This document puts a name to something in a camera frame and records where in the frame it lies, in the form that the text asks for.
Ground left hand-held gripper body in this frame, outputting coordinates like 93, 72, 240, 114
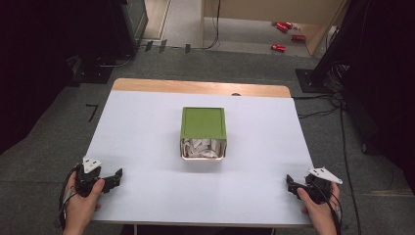
74, 156, 106, 199

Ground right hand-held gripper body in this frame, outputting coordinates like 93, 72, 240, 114
304, 166, 344, 206

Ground pile of white packets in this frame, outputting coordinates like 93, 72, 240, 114
182, 138, 226, 160

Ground green-topped box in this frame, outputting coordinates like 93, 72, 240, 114
179, 106, 228, 142

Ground person's right hand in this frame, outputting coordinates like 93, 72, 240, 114
296, 182, 342, 235

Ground person's left hand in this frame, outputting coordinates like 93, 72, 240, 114
63, 171, 106, 235

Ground white table sheet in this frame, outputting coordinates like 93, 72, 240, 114
85, 90, 315, 227

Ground black stand base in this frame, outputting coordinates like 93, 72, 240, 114
295, 68, 331, 94
67, 55, 114, 86

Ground wooden table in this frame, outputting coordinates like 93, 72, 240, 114
85, 77, 315, 229

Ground dark curtain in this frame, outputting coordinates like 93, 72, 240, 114
0, 0, 121, 156
342, 0, 415, 194

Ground black stand pole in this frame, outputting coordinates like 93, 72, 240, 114
312, 0, 363, 79

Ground beige wooden partition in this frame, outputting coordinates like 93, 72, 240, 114
200, 0, 348, 57

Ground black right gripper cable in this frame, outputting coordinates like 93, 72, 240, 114
312, 182, 345, 235

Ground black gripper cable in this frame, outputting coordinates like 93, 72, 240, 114
312, 182, 345, 235
58, 164, 81, 231

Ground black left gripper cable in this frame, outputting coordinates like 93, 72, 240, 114
58, 164, 81, 231

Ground long black floor cable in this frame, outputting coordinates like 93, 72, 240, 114
339, 107, 362, 235

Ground black floor cables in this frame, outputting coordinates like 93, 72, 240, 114
291, 92, 344, 119

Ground looped black cable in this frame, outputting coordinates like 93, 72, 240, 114
96, 52, 134, 69

